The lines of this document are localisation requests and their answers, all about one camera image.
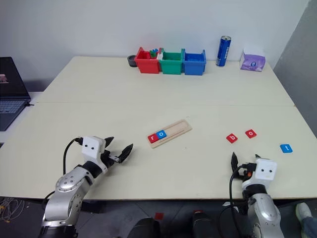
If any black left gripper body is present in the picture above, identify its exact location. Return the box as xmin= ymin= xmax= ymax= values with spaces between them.
xmin=100 ymin=149 xmax=122 ymax=168

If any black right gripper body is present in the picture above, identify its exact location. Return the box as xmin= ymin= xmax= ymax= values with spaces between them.
xmin=234 ymin=162 xmax=256 ymax=181

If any blue letter tile t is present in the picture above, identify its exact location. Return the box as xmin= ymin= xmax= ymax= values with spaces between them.
xmin=279 ymin=143 xmax=293 ymax=154

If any wooden letter tray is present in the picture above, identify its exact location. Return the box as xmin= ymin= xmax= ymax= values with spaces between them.
xmin=147 ymin=119 xmax=193 ymax=149

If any white crumpled paper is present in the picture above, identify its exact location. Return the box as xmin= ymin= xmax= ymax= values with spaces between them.
xmin=222 ymin=201 xmax=240 ymax=214

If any dark rounded shape red top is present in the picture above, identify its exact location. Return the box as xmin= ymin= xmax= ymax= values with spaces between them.
xmin=192 ymin=210 xmax=218 ymax=238

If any white shoe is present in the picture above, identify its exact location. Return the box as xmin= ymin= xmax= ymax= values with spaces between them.
xmin=296 ymin=202 xmax=312 ymax=226

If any red plastic bin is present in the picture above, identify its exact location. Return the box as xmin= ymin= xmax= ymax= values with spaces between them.
xmin=135 ymin=47 xmax=161 ymax=74

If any blue jeans leg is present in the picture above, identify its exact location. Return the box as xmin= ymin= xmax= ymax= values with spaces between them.
xmin=301 ymin=215 xmax=317 ymax=238

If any purple tissue pack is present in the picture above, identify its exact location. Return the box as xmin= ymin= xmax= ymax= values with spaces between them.
xmin=239 ymin=47 xmax=267 ymax=72

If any green plastic bin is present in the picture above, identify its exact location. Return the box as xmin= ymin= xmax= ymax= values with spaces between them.
xmin=158 ymin=48 xmax=184 ymax=75

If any blue plastic bin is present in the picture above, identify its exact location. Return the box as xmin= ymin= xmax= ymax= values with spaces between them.
xmin=181 ymin=48 xmax=207 ymax=76

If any blue drink can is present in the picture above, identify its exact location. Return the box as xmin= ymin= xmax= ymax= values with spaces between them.
xmin=215 ymin=35 xmax=232 ymax=67

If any dark laptop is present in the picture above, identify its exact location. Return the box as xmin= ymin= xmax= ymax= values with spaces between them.
xmin=0 ymin=57 xmax=32 ymax=132

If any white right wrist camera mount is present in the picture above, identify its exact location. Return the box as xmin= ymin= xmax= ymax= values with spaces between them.
xmin=242 ymin=158 xmax=277 ymax=190

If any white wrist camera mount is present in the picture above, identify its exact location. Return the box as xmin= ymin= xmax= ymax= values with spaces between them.
xmin=81 ymin=135 xmax=108 ymax=172
xmin=242 ymin=158 xmax=277 ymax=190

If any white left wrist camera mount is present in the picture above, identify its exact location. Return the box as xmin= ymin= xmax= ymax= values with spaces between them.
xmin=81 ymin=135 xmax=108 ymax=172

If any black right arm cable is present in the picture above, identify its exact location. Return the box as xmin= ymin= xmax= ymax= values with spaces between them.
xmin=217 ymin=163 xmax=251 ymax=238

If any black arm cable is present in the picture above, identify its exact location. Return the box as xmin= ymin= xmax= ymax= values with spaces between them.
xmin=217 ymin=163 xmax=251 ymax=238
xmin=63 ymin=136 xmax=85 ymax=176

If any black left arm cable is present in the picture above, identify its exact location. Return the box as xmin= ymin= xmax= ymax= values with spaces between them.
xmin=63 ymin=136 xmax=85 ymax=176

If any white floor cable bundle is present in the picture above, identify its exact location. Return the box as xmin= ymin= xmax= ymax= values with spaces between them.
xmin=0 ymin=197 xmax=25 ymax=223

